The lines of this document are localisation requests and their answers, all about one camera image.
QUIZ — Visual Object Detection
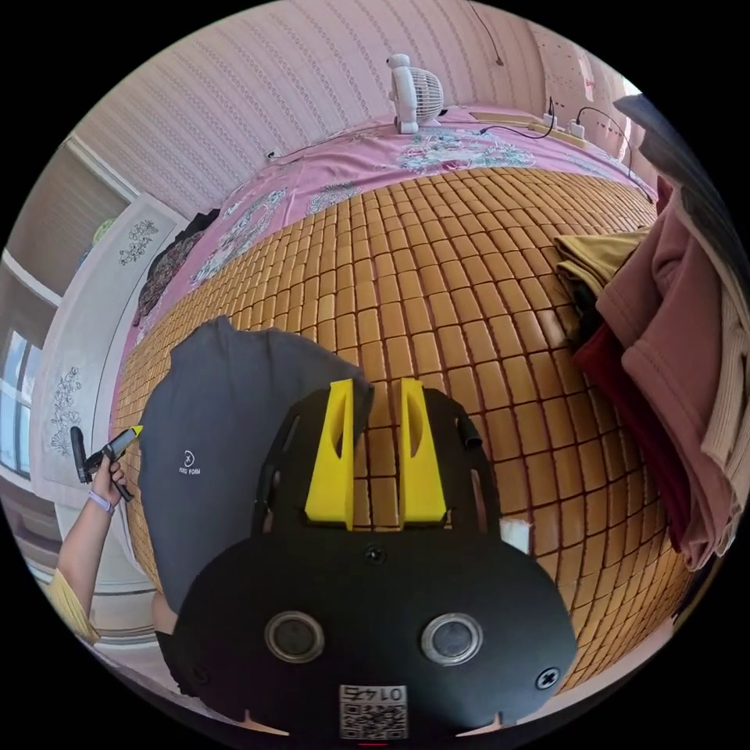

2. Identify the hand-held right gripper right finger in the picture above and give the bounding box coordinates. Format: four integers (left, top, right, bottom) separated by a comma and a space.
399, 377, 448, 527

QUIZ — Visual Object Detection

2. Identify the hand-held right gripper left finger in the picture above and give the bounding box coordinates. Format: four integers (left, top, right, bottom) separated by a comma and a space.
304, 378, 355, 531

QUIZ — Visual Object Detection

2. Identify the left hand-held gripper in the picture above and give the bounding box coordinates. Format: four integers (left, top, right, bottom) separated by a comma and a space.
84, 424, 145, 504

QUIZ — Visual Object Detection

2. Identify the gray short sleeve shirt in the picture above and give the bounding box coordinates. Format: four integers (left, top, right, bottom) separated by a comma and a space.
137, 315, 376, 616

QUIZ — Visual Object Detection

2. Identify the person's left forearm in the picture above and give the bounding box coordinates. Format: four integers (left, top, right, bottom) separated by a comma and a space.
55, 491, 116, 623

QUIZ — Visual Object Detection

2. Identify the person's left hand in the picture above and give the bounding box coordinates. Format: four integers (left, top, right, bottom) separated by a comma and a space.
91, 455, 127, 506

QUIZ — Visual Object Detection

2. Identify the white cupboard with flower print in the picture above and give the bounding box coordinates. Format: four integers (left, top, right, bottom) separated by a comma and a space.
30, 191, 191, 594

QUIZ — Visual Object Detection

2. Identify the window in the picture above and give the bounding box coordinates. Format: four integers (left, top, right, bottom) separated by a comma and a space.
0, 327, 43, 480

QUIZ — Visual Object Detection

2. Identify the dark flowered garment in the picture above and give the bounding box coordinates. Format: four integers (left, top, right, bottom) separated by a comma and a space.
132, 212, 205, 328

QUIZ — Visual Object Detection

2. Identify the person's body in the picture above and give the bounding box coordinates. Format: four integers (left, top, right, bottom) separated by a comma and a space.
39, 566, 200, 698

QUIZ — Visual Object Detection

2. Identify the bed with woven mat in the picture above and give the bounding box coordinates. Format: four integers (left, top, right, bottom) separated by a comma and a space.
109, 107, 707, 698

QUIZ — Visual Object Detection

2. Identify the pile of clothes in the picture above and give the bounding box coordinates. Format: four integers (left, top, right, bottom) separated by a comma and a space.
552, 92, 750, 574

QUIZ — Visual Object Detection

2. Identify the power strip with chargers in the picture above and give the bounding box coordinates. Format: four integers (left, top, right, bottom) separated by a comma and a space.
529, 98, 589, 148

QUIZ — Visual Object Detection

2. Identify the white table fan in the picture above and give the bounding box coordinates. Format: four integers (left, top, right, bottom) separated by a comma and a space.
386, 53, 445, 135

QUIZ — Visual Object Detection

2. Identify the black charger cable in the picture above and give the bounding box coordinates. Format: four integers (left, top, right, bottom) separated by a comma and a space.
577, 106, 656, 205
475, 106, 587, 141

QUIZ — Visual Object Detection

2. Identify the black hanging cord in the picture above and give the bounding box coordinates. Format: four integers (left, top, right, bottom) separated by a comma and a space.
466, 0, 506, 66

